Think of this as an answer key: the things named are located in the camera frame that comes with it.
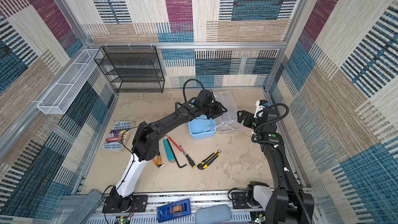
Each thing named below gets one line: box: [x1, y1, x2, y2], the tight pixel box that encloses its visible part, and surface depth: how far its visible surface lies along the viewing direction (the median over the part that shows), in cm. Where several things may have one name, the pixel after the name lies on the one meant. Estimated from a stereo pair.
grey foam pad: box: [194, 204, 232, 224], surface depth 70 cm
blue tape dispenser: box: [156, 198, 192, 223], surface depth 69 cm
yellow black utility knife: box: [196, 149, 222, 170], surface depth 87 cm
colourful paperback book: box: [101, 120, 133, 152], surface depth 96 cm
